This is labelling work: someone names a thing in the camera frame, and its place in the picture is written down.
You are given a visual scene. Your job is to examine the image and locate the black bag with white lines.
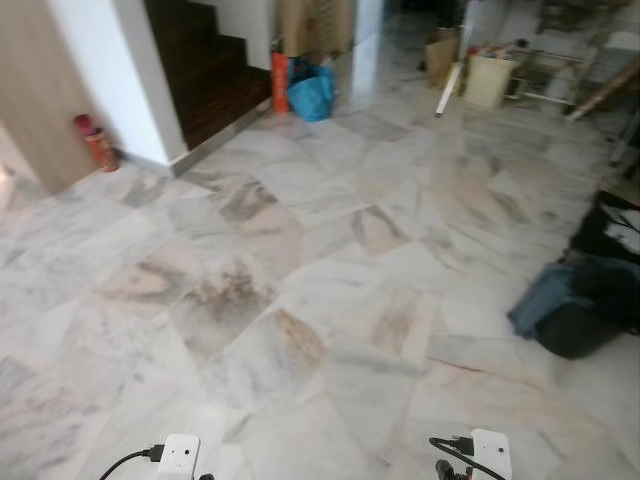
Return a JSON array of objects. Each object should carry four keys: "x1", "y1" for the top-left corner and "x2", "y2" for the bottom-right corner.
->
[{"x1": 570, "y1": 190, "x2": 640, "y2": 266}]

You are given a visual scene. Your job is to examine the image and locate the black duffel bag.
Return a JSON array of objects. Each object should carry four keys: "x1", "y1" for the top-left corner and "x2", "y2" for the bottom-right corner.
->
[{"x1": 535, "y1": 255, "x2": 640, "y2": 361}]

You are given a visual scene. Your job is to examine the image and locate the blue jeans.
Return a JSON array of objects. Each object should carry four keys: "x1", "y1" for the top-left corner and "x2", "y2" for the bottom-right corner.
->
[{"x1": 507, "y1": 262, "x2": 601, "y2": 339}]

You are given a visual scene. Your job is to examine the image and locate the wooden pole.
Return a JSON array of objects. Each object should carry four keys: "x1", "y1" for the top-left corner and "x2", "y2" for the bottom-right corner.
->
[{"x1": 570, "y1": 65, "x2": 640, "y2": 121}]

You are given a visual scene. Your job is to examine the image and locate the cream waste bin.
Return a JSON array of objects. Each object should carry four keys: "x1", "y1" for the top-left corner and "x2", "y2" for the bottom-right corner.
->
[{"x1": 463, "y1": 52, "x2": 521, "y2": 109}]

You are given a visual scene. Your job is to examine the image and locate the white tube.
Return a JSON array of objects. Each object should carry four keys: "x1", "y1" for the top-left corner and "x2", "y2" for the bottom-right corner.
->
[{"x1": 435, "y1": 62, "x2": 465, "y2": 118}]

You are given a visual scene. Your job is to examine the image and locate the brown paper bag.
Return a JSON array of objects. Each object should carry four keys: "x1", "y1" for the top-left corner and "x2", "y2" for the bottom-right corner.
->
[{"x1": 425, "y1": 28, "x2": 463, "y2": 89}]

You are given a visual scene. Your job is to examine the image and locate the blue plastic bag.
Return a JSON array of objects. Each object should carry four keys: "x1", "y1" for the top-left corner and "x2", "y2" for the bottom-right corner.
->
[{"x1": 288, "y1": 58, "x2": 337, "y2": 123}]

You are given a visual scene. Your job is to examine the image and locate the large brown cardboard box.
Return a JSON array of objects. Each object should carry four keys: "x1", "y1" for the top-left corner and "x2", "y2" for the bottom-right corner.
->
[{"x1": 280, "y1": 0, "x2": 356, "y2": 61}]

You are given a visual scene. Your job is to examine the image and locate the tall orange-red canister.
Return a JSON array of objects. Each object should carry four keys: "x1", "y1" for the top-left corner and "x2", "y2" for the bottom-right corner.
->
[{"x1": 270, "y1": 40, "x2": 291, "y2": 114}]

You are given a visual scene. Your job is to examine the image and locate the dark wooden staircase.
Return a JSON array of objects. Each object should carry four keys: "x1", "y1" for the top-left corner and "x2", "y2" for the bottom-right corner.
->
[{"x1": 143, "y1": 0, "x2": 273, "y2": 151}]

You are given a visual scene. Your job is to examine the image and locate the red fire extinguisher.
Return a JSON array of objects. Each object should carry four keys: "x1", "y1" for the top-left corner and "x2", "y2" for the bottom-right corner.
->
[{"x1": 72, "y1": 113, "x2": 120, "y2": 173}]

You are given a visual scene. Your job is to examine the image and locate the light wooden door panel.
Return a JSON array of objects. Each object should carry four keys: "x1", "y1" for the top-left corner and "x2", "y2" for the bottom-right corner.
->
[{"x1": 0, "y1": 0, "x2": 101, "y2": 196}]

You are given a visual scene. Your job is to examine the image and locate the metal wire rack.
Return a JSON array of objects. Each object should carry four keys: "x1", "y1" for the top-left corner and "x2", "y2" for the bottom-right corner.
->
[{"x1": 510, "y1": 45, "x2": 591, "y2": 106}]

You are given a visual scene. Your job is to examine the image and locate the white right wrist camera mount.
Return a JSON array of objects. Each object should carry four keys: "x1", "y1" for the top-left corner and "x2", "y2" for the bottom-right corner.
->
[{"x1": 470, "y1": 428, "x2": 514, "y2": 480}]

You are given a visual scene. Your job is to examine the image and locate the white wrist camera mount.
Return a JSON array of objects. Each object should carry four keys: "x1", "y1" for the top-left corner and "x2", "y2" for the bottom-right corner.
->
[
  {"x1": 470, "y1": 428, "x2": 514, "y2": 480},
  {"x1": 157, "y1": 434, "x2": 201, "y2": 480}
]

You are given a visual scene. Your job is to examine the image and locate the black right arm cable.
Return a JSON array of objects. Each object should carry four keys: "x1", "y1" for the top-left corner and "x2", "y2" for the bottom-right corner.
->
[{"x1": 428, "y1": 435, "x2": 483, "y2": 480}]

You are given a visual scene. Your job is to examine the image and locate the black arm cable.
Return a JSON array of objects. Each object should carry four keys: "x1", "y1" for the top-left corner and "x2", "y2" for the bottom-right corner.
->
[
  {"x1": 98, "y1": 445, "x2": 166, "y2": 480},
  {"x1": 428, "y1": 435, "x2": 483, "y2": 480}
]

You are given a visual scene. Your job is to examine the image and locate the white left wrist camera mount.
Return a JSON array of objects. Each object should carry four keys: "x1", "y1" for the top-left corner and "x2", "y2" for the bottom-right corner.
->
[{"x1": 157, "y1": 434, "x2": 201, "y2": 480}]

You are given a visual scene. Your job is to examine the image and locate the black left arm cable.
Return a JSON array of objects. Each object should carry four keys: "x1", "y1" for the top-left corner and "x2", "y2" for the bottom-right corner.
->
[{"x1": 98, "y1": 445, "x2": 166, "y2": 480}]

